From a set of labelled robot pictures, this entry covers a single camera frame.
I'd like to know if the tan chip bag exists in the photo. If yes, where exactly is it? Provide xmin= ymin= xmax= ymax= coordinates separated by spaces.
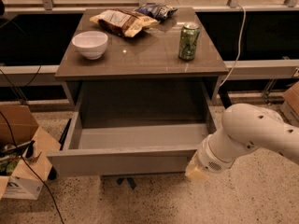
xmin=90 ymin=9 xmax=159 ymax=37

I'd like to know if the grey top drawer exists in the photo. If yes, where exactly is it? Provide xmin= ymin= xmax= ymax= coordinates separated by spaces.
xmin=48 ymin=78 xmax=215 ymax=176

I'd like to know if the white ceramic bowl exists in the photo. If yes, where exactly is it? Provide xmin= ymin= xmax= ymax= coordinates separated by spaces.
xmin=72 ymin=31 xmax=108 ymax=60

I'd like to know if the blue chip bag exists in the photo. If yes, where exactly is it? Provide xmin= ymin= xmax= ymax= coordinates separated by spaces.
xmin=135 ymin=4 xmax=177 ymax=21

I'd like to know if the white cable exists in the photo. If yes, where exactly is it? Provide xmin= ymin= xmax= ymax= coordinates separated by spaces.
xmin=220 ymin=4 xmax=247 ymax=88

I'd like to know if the black floor cable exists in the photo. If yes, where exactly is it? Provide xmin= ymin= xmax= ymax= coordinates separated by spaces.
xmin=0 ymin=110 xmax=65 ymax=224

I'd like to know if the open cardboard box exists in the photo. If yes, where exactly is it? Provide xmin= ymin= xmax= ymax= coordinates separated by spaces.
xmin=0 ymin=105 xmax=61 ymax=200

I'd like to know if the cardboard box at right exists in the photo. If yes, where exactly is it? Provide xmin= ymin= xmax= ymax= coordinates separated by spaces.
xmin=280 ymin=81 xmax=299 ymax=127

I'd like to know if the grey drawer cabinet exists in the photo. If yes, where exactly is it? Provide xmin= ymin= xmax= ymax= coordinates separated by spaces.
xmin=55 ymin=8 xmax=227 ymax=128

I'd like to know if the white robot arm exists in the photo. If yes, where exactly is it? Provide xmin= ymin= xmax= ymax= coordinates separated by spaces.
xmin=185 ymin=104 xmax=299 ymax=180

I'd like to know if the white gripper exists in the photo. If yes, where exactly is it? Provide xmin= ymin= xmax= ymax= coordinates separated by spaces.
xmin=185 ymin=134 xmax=234 ymax=181

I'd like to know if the green soda can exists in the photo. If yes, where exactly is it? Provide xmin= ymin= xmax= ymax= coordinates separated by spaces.
xmin=178 ymin=22 xmax=200 ymax=61

